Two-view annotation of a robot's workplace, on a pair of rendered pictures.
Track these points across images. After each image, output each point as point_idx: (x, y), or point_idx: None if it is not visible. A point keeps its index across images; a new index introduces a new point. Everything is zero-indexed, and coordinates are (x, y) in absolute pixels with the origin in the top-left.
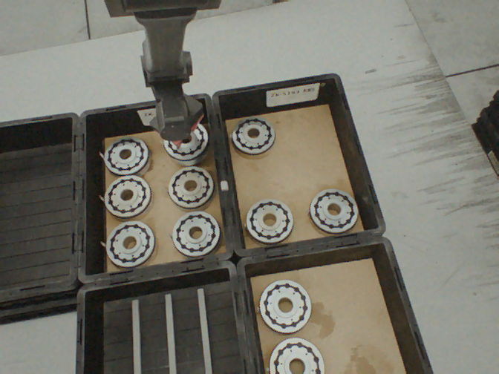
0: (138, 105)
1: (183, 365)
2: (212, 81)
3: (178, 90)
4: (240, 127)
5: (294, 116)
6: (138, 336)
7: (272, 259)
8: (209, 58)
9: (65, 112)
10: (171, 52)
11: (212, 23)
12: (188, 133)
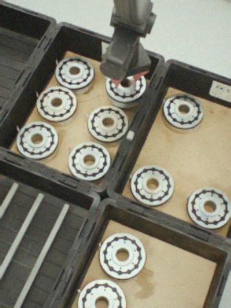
0: (105, 37)
1: (22, 250)
2: (183, 51)
3: (132, 40)
4: (177, 98)
5: (228, 114)
6: (3, 210)
7: (131, 212)
8: (192, 31)
9: (55, 16)
10: (126, 7)
11: (214, 4)
12: (122, 77)
